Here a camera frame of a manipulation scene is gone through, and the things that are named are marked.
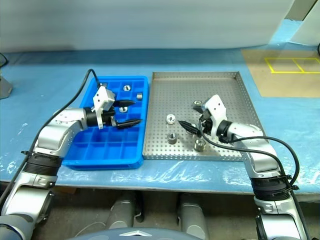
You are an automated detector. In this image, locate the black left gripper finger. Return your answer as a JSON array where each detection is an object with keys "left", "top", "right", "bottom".
[
  {"left": 116, "top": 118, "right": 144, "bottom": 130},
  {"left": 113, "top": 99, "right": 137, "bottom": 109}
]

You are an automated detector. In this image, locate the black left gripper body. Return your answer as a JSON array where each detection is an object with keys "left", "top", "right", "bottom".
[{"left": 102, "top": 107, "right": 119, "bottom": 129}]

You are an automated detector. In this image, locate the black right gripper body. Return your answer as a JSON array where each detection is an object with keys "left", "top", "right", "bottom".
[{"left": 198, "top": 109, "right": 214, "bottom": 136}]

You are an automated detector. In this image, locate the blue compartment tray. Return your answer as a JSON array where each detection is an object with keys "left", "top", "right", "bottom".
[{"left": 61, "top": 75, "right": 151, "bottom": 171}]

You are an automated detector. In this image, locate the grey metal box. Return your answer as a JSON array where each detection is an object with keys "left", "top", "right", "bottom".
[{"left": 0, "top": 74, "right": 13, "bottom": 100}]

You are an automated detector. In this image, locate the perforated metal tray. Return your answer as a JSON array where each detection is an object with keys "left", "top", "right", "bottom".
[{"left": 142, "top": 71, "right": 266, "bottom": 162}]

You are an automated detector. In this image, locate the blue plastic table cover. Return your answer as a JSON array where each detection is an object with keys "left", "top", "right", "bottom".
[{"left": 0, "top": 41, "right": 320, "bottom": 195}]

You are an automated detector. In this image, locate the white backdrop board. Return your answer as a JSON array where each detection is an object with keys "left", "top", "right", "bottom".
[{"left": 0, "top": 0, "right": 297, "bottom": 53}]

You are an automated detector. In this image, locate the brown mat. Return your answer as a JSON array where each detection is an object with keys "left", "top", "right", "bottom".
[{"left": 241, "top": 48, "right": 320, "bottom": 98}]

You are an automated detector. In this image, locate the grey rounded cylinder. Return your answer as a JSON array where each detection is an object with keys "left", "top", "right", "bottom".
[
  {"left": 107, "top": 192, "right": 138, "bottom": 236},
  {"left": 179, "top": 193, "right": 210, "bottom": 240}
]

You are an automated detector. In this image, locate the grey-blue rounded torso shell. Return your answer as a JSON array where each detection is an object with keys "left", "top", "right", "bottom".
[{"left": 71, "top": 226, "right": 198, "bottom": 240}]

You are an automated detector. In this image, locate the white translucent panel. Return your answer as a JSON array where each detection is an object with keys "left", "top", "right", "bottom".
[{"left": 291, "top": 0, "right": 320, "bottom": 47}]

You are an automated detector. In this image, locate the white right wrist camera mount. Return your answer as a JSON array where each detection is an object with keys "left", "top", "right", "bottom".
[{"left": 201, "top": 94, "right": 228, "bottom": 138}]

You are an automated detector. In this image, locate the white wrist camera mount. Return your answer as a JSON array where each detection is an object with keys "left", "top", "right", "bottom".
[
  {"left": 92, "top": 85, "right": 116, "bottom": 130},
  {"left": 201, "top": 94, "right": 228, "bottom": 138}
]

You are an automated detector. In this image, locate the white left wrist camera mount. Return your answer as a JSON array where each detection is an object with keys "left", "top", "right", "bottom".
[{"left": 92, "top": 85, "right": 116, "bottom": 130}]

